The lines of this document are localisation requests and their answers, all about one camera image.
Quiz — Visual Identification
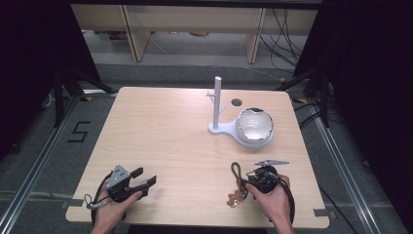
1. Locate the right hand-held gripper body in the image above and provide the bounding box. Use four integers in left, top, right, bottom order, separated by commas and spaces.
247, 159, 290, 195

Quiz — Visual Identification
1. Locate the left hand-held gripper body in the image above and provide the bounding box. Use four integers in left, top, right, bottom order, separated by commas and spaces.
105, 164, 150, 204

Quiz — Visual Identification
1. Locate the bear keychain with olive strap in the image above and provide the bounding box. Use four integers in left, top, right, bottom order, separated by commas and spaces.
226, 161, 249, 209

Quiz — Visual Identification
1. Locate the person's left hand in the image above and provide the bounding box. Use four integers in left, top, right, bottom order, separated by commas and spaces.
94, 186, 144, 228

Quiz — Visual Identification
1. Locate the person's right hand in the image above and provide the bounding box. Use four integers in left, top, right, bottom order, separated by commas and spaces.
244, 174, 292, 226

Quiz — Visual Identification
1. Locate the grey tape strip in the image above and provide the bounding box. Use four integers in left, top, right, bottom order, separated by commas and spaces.
59, 198, 85, 209

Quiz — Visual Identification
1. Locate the white bowl with silver rim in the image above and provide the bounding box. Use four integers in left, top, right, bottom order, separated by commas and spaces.
235, 107, 275, 142

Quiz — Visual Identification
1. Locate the white jewelry stand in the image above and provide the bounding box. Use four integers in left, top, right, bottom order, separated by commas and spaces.
206, 76, 275, 151

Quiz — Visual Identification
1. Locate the black metal stand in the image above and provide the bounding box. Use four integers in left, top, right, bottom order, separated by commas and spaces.
52, 66, 115, 129
276, 66, 335, 129

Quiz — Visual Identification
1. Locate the light wooden desk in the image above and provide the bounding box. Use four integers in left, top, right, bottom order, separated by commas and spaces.
70, 3, 319, 64

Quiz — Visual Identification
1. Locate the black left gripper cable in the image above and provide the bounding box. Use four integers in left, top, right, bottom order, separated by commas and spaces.
91, 172, 115, 227

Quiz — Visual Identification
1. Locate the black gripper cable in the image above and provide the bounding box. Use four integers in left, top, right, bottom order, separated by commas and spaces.
91, 172, 115, 227
266, 171, 296, 225

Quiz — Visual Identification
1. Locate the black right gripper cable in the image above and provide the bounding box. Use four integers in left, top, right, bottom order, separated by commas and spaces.
266, 171, 296, 225

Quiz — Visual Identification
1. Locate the grey cable connector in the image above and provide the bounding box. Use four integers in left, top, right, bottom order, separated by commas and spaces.
83, 193, 111, 211

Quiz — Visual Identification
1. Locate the black floor cable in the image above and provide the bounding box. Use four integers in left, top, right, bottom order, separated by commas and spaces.
316, 181, 354, 234

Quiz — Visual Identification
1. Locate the aluminium floor rail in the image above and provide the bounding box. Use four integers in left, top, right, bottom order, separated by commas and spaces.
0, 92, 86, 234
301, 100, 388, 234

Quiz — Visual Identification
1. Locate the bundle of black hanging cables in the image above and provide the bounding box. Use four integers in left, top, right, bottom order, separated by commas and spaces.
259, 9, 308, 73

